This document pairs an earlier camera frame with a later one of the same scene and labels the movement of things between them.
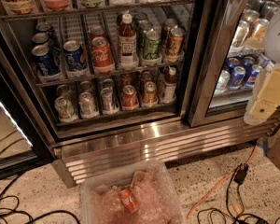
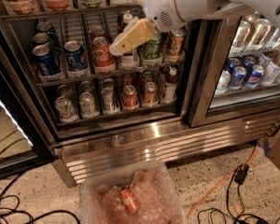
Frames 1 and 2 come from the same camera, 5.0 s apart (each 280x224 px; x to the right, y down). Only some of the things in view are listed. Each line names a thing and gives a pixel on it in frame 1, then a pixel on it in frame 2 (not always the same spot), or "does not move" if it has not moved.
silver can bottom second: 86,104 does not move
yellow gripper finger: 247,119 to 161,8
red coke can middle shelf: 101,51 does not move
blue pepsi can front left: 46,63 does not move
